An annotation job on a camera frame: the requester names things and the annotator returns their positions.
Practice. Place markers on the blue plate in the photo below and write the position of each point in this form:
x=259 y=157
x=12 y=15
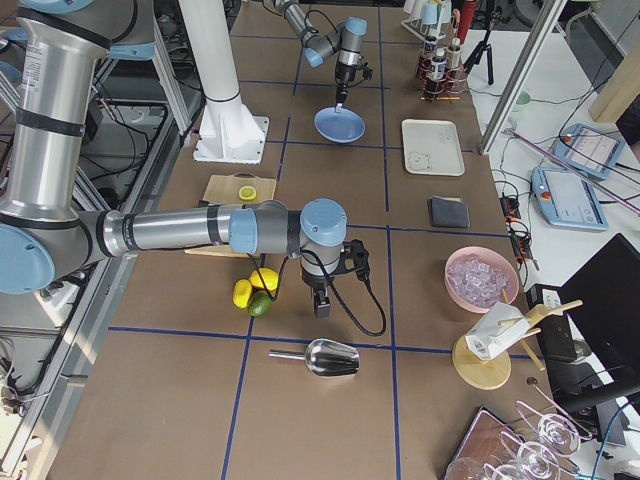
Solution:
x=343 y=126

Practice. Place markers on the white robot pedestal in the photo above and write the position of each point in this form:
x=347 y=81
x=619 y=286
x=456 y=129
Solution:
x=229 y=132

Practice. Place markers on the metal ice scoop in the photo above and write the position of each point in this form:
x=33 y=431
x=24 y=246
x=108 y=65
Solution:
x=325 y=358

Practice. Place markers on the wine glass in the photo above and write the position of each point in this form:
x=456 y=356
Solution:
x=553 y=430
x=533 y=459

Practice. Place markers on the wooden cup stand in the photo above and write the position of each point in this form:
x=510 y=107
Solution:
x=492 y=374

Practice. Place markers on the white capped bottle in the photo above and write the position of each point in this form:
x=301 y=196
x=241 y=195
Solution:
x=438 y=65
x=453 y=61
x=429 y=50

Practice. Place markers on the black camera tripod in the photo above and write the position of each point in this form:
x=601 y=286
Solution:
x=492 y=16

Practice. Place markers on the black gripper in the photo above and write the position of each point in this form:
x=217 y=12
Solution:
x=316 y=283
x=343 y=76

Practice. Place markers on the white paper cup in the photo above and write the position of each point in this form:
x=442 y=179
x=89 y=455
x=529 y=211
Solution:
x=497 y=330

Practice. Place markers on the copper wire bottle rack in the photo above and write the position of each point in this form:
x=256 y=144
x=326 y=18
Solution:
x=446 y=89

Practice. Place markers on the green lime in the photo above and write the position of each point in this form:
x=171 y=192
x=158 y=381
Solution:
x=259 y=303

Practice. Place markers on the aluminium frame post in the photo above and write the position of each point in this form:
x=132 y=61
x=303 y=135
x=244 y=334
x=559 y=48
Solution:
x=541 y=29

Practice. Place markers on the pink bowl of ice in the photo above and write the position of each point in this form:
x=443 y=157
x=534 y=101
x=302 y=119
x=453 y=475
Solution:
x=476 y=278

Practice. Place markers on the blue teach pendant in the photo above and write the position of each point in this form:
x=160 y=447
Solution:
x=589 y=150
x=567 y=201

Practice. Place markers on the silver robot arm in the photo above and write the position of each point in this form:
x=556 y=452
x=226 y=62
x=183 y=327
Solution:
x=43 y=238
x=325 y=37

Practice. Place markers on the half lemon slice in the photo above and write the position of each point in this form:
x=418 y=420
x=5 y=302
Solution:
x=247 y=193

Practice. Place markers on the cream bear tray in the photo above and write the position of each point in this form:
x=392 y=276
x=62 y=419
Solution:
x=431 y=147

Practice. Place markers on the yellow lemon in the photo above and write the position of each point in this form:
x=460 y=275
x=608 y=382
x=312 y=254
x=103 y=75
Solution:
x=242 y=292
x=264 y=278

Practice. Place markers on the wooden cutting board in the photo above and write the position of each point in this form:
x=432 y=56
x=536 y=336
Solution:
x=223 y=189

